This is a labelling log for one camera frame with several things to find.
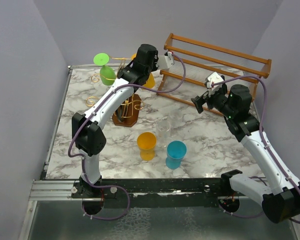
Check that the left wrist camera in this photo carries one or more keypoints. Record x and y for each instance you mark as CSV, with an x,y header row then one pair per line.
x,y
165,61

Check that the clear wine glass front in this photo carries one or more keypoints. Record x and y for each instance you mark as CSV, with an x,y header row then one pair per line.
x,y
163,131

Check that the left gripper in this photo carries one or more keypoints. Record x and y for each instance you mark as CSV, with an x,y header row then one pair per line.
x,y
155,65

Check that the wooden shelf rack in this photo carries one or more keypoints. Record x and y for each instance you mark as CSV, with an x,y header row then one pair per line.
x,y
199,60

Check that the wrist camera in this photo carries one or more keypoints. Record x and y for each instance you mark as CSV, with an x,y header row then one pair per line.
x,y
165,61
213,78

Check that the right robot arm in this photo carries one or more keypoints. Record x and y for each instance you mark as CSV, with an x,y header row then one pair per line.
x,y
280,199

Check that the clear wine glass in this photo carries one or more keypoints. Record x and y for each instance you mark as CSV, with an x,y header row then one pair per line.
x,y
175,119
163,131

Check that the orange wine glass front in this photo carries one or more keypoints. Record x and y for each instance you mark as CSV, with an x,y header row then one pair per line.
x,y
146,143

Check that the orange wine glass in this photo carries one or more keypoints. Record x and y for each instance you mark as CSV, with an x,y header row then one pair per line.
x,y
146,143
150,82

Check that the green plastic wine glass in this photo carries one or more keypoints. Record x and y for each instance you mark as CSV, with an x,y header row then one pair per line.
x,y
106,73

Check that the clear wine glass rear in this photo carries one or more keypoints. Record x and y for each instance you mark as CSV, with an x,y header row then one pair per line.
x,y
175,119

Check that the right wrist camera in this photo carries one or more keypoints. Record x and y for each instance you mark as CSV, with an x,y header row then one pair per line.
x,y
213,78

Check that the black mounting rail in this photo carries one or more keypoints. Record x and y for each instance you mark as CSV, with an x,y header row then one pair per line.
x,y
153,192

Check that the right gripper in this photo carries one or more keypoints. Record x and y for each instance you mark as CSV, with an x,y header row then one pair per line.
x,y
199,100

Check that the blue plastic wine glass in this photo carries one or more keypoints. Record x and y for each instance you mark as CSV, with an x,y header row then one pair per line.
x,y
176,151

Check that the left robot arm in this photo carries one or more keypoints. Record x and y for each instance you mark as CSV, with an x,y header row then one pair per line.
x,y
88,139

